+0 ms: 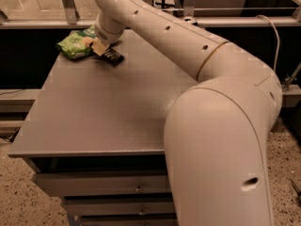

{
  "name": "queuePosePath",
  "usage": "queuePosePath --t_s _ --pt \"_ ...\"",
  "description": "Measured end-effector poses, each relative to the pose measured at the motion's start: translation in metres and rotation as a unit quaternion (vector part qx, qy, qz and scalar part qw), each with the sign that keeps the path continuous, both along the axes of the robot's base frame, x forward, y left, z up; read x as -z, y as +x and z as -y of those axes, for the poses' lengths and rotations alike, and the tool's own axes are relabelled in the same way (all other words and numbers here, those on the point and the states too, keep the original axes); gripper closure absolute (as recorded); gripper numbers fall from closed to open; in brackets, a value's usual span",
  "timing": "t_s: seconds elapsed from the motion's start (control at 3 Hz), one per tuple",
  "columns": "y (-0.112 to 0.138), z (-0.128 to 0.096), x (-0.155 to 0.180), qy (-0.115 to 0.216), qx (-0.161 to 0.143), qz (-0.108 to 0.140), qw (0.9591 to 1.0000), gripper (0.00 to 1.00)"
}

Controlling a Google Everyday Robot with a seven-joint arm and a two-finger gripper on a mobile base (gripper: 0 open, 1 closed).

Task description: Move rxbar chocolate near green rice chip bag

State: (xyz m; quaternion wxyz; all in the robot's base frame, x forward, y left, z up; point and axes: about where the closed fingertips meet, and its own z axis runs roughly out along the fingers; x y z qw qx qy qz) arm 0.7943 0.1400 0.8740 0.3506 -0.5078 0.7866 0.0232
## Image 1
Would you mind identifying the black rxbar chocolate wrapper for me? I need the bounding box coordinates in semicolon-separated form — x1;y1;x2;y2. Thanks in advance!
102;48;124;67

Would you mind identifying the white cable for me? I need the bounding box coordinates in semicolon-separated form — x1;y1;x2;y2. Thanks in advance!
255;14;281;73

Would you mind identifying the green rice chip bag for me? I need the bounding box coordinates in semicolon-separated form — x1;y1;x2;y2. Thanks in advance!
56;25;96;59

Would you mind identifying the middle grey drawer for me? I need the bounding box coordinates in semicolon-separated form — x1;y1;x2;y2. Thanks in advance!
62;194;175;216

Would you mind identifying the top grey drawer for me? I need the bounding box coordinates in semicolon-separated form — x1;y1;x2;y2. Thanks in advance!
32;170;171;197

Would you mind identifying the bottom grey drawer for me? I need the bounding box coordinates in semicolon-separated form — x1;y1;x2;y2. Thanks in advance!
79;214;179;226

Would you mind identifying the grey drawer cabinet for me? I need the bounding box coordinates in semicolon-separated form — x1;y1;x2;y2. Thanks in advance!
8;27;201;226

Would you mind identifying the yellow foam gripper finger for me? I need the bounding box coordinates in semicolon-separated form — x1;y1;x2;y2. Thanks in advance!
92;40;109;56

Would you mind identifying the grey drawer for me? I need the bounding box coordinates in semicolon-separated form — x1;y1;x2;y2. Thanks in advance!
62;194;175;216
79;214;179;226
32;170;171;197

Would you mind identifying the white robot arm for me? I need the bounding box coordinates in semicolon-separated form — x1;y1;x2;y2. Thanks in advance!
95;0;282;226

